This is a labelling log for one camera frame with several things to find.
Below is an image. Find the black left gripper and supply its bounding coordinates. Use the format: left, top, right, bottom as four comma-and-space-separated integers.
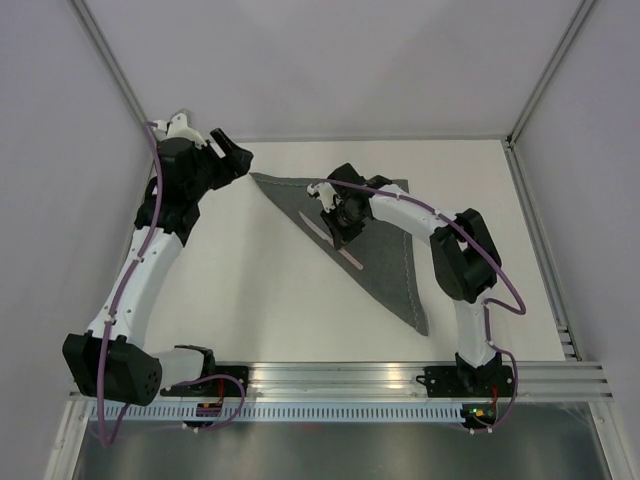
186, 129, 253, 201

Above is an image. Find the pink handled knife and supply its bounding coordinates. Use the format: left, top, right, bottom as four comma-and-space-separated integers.
298, 211, 364, 271

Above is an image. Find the grey cloth napkin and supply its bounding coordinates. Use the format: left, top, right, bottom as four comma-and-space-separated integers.
251, 172, 430, 336

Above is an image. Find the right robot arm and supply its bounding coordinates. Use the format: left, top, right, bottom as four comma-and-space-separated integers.
307, 163, 514, 396

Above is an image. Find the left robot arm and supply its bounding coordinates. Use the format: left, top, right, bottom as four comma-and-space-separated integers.
62, 128, 253, 406

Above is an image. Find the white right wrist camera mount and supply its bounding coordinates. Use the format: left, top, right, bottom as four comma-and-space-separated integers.
306, 182, 341, 213

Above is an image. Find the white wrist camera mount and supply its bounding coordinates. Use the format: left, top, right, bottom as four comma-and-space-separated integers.
306, 182, 341, 213
149, 111, 206, 149

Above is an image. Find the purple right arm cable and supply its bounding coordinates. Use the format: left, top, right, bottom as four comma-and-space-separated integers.
307, 179, 527, 436

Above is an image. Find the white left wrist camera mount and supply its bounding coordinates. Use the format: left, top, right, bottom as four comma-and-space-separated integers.
149, 111, 206, 149

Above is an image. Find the aluminium frame post left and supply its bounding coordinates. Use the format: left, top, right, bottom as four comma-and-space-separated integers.
68, 0, 149, 133

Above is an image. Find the aluminium frame post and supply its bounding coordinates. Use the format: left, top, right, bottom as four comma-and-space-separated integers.
68, 0, 149, 133
505, 0, 600, 149

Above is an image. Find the aluminium mounting rail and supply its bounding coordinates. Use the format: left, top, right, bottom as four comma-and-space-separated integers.
246, 361, 613, 403

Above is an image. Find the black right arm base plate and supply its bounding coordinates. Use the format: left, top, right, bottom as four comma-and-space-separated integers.
421, 365, 515, 399

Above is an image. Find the aluminium frame post right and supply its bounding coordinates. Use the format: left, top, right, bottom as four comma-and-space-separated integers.
505, 0, 600, 149

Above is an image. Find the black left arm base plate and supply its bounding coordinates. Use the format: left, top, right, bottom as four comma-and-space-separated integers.
160, 365, 249, 399

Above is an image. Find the white slotted cable duct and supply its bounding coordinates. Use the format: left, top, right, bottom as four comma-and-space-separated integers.
89, 403, 464, 422

